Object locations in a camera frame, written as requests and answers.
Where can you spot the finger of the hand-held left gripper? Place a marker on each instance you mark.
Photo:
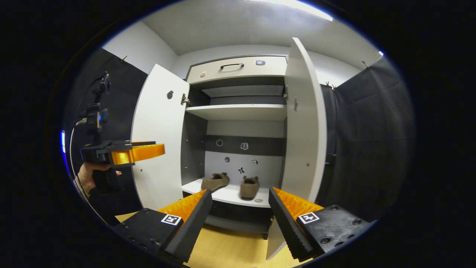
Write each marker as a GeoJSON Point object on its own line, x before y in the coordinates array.
{"type": "Point", "coordinates": [141, 152]}
{"type": "Point", "coordinates": [143, 143]}

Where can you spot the brown fuzzy shoe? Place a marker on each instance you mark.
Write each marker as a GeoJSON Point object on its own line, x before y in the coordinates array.
{"type": "Point", "coordinates": [215, 181]}
{"type": "Point", "coordinates": [249, 188]}

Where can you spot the metal door hinge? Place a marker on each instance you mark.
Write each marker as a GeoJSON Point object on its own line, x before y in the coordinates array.
{"type": "Point", "coordinates": [286, 92]}
{"type": "Point", "coordinates": [185, 99]}

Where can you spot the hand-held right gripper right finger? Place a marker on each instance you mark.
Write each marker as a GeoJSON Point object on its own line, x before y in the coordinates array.
{"type": "Point", "coordinates": [286, 223]}

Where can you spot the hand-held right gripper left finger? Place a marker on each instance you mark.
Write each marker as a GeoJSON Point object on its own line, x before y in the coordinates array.
{"type": "Point", "coordinates": [193, 223]}

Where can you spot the white cabinet drawer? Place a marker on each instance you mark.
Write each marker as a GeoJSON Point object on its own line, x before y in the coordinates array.
{"type": "Point", "coordinates": [238, 72]}

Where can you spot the white cabinet door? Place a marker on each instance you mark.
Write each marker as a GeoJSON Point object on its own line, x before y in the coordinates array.
{"type": "Point", "coordinates": [306, 130]}
{"type": "Point", "coordinates": [158, 130]}

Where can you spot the white thin cabinet shelf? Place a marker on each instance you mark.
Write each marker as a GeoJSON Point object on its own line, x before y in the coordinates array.
{"type": "Point", "coordinates": [238, 111]}

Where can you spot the white shoe cabinet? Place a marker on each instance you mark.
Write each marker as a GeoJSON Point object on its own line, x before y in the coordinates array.
{"type": "Point", "coordinates": [241, 128]}

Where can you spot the black backdrop cloth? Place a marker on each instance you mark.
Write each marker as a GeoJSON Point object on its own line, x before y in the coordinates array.
{"type": "Point", "coordinates": [122, 96]}
{"type": "Point", "coordinates": [372, 141]}

